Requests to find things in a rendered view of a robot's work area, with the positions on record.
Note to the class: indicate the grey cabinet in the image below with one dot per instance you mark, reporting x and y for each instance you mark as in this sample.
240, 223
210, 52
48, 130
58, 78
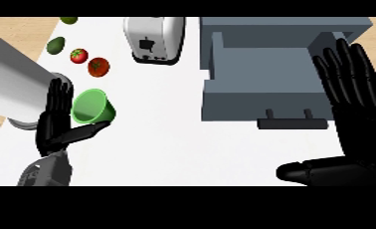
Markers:
287, 29

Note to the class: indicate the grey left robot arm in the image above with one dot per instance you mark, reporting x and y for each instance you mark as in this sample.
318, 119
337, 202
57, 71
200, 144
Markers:
48, 172

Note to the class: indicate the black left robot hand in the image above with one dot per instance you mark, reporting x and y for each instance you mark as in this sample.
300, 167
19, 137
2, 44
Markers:
56, 120

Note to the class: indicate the grey open drawer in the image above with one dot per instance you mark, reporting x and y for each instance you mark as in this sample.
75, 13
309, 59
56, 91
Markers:
265, 83

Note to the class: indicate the green cup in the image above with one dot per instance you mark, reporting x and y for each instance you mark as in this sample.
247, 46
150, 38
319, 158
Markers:
94, 107

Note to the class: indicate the red tomato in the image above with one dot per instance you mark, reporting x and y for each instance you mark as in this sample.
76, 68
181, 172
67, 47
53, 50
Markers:
79, 55
98, 67

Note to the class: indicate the silver toaster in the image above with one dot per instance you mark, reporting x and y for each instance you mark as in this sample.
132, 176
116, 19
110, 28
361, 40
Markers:
156, 40

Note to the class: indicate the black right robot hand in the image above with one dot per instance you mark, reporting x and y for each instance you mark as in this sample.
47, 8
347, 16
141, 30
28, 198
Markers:
353, 113

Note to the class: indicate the green avocado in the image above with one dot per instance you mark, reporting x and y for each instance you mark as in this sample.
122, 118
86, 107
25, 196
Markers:
57, 45
70, 20

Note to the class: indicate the large silver cylinder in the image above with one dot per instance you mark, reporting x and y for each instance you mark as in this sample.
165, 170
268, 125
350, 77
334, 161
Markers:
25, 90

